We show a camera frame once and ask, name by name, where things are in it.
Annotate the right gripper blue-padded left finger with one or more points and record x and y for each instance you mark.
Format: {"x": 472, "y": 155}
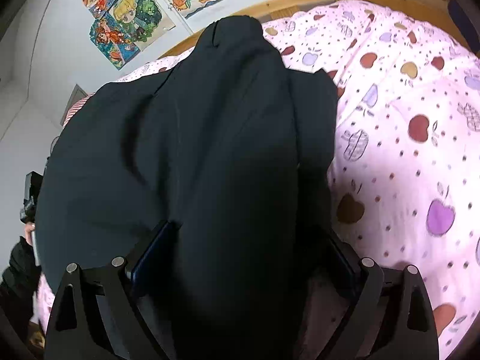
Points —
{"x": 76, "y": 329}

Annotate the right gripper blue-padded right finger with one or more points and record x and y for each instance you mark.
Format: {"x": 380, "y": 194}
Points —
{"x": 359, "y": 310}

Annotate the black winter jacket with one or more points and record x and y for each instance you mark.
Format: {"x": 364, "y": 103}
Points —
{"x": 234, "y": 147}

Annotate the operator hand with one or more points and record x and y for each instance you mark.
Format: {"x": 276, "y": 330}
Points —
{"x": 29, "y": 229}

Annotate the red checkered pillow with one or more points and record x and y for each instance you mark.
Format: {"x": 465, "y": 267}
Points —
{"x": 75, "y": 108}

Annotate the pink apple-print quilt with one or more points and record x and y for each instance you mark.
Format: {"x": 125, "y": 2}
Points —
{"x": 405, "y": 174}

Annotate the mermaid girl drawing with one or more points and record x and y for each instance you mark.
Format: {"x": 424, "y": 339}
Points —
{"x": 112, "y": 41}

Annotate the blond boy drawing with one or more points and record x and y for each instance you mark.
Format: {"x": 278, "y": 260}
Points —
{"x": 143, "y": 20}

